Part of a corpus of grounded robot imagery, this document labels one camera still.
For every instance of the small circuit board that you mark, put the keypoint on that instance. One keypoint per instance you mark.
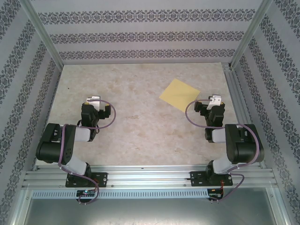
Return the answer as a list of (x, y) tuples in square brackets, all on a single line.
[(214, 194), (85, 192)]

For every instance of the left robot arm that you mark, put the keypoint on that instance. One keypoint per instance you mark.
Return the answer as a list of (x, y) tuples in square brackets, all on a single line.
[(51, 145)]

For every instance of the aluminium mounting rail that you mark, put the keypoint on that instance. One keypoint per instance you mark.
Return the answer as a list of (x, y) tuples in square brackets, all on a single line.
[(150, 175)]

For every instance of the grey metal sheet panel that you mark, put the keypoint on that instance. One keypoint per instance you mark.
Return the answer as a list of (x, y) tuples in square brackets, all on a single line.
[(150, 213)]

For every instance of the aluminium side rail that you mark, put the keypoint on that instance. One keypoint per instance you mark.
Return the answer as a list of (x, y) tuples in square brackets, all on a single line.
[(237, 96)]

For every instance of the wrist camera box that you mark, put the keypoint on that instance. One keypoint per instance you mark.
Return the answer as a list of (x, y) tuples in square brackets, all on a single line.
[(96, 98), (216, 100)]

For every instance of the yellow square paper sheet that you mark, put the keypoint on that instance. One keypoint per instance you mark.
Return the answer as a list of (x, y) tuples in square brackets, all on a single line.
[(179, 93)]

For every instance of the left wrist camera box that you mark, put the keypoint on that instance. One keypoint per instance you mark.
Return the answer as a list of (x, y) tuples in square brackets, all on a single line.
[(96, 98)]

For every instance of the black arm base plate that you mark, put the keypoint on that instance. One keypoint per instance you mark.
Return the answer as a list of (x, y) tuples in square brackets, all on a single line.
[(195, 178), (103, 179)]

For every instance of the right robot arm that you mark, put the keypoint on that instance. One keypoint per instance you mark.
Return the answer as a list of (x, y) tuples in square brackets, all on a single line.
[(246, 145)]

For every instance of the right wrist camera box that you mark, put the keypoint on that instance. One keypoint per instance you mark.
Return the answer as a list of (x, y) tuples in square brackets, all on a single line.
[(216, 100)]

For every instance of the aluminium lower frame bar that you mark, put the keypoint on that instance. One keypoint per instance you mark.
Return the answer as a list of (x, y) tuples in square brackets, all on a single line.
[(280, 208), (20, 208)]

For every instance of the aluminium frame post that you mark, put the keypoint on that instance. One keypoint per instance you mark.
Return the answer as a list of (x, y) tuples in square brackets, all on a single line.
[(250, 32), (43, 32)]

